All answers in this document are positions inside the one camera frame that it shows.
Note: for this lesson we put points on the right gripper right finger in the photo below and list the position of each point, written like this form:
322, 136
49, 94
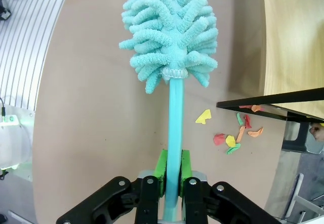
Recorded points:
217, 203

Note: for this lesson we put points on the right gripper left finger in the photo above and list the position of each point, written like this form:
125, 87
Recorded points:
121, 201

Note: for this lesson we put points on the teal microfibre duster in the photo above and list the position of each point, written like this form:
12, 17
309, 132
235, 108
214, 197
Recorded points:
172, 32

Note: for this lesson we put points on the wooden two-tier black-framed shelf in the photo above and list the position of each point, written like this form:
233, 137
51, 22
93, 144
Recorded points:
291, 32

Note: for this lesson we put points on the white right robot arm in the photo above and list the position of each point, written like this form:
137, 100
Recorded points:
12, 143

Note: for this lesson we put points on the person's right hand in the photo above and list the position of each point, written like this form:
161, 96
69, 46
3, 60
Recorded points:
317, 132

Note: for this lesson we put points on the green paper scrap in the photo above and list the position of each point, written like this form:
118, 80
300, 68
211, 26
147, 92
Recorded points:
233, 148
239, 119

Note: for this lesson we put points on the red paper scrap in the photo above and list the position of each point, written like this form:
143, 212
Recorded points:
245, 106
219, 139
247, 121

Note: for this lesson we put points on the small yellow paper scrap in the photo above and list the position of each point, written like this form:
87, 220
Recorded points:
230, 140

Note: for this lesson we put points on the long orange paper scrap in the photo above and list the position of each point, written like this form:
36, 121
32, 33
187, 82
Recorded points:
240, 134

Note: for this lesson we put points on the yellow triangular paper scrap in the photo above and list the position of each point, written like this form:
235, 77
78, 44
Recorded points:
203, 116

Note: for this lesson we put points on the grey ribbed aluminium platform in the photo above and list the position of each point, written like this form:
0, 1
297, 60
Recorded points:
25, 44

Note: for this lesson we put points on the white metal frame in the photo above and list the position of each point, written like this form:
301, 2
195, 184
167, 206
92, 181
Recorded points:
296, 196

